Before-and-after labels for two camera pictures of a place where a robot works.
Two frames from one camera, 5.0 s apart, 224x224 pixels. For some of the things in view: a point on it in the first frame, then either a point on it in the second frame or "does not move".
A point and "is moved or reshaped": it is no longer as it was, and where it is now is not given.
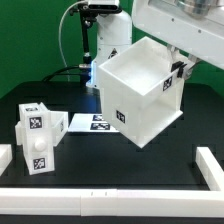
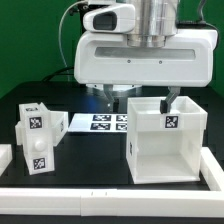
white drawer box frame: x=141 y=91 is moved or reshaped
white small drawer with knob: x=40 y=131 does not move
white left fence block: x=6 y=157 does not move
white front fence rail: x=112 y=202 does not move
